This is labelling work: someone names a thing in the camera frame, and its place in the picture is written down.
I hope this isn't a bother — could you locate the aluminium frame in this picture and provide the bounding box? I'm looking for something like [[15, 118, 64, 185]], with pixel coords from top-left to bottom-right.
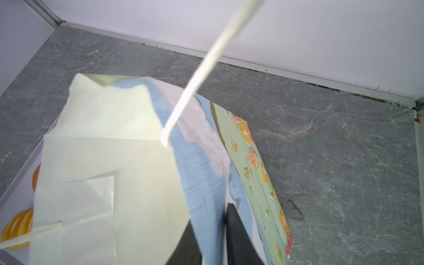
[[24, 0, 62, 29]]

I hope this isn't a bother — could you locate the ridged spiral bread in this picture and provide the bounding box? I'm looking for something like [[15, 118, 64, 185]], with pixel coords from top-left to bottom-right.
[[1, 208, 33, 242]]

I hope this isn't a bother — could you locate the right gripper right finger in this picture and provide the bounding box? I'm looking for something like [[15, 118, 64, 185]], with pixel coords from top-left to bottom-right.
[[226, 203, 263, 265]]

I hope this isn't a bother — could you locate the floral paper bag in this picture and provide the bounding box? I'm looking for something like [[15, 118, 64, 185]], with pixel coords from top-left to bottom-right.
[[0, 0, 294, 265]]

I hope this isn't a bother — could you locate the round brown bun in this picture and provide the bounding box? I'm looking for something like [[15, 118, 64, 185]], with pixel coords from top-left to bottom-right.
[[32, 165, 41, 191]]

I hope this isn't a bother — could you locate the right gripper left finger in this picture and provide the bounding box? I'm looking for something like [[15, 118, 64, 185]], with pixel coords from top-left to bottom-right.
[[166, 221, 202, 265]]

